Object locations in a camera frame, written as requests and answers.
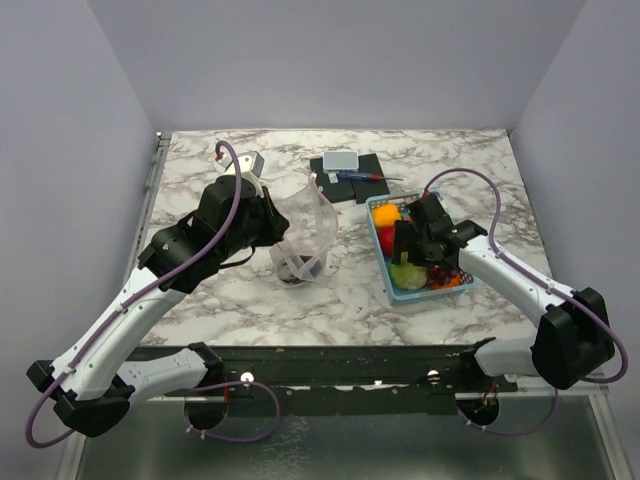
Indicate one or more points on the yellow bell pepper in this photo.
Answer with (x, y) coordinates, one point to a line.
(385, 216)

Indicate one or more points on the red apple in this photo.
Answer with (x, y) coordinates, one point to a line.
(386, 237)

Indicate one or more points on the blue red screwdriver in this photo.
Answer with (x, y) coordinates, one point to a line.
(364, 177)

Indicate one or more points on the purple eggplant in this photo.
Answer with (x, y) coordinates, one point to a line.
(297, 270)

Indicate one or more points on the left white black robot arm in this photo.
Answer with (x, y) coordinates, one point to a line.
(94, 383)

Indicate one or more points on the clear pink zip top bag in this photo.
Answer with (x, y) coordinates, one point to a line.
(313, 225)

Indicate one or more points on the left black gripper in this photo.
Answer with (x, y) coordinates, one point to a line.
(277, 225)

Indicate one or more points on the aluminium side rail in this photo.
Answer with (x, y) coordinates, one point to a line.
(150, 191)

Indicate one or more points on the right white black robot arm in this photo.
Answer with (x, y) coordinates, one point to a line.
(570, 341)

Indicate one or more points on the green cabbage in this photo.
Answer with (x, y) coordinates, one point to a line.
(407, 276)

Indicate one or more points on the small grey white box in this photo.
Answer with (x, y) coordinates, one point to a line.
(343, 160)

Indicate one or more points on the blue plastic basket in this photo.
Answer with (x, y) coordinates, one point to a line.
(395, 294)

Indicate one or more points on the black mounting rail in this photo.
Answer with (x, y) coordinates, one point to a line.
(362, 380)

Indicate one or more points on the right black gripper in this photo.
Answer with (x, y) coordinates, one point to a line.
(405, 231)

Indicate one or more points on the black flat box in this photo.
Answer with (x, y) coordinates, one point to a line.
(369, 163)
(335, 191)

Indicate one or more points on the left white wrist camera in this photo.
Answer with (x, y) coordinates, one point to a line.
(251, 166)

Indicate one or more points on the purple grape bunch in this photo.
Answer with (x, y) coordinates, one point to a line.
(437, 277)

